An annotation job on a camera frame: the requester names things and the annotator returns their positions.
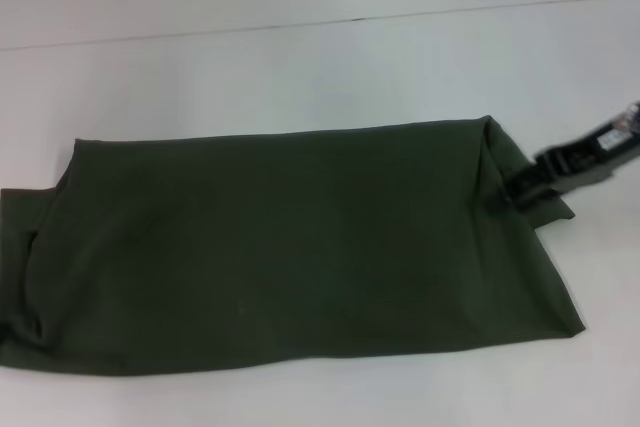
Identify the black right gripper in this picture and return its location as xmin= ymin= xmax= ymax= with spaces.
xmin=503 ymin=100 xmax=640 ymax=212

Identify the dark green FREE T-shirt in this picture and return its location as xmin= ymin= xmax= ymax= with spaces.
xmin=0 ymin=115 xmax=586 ymax=374

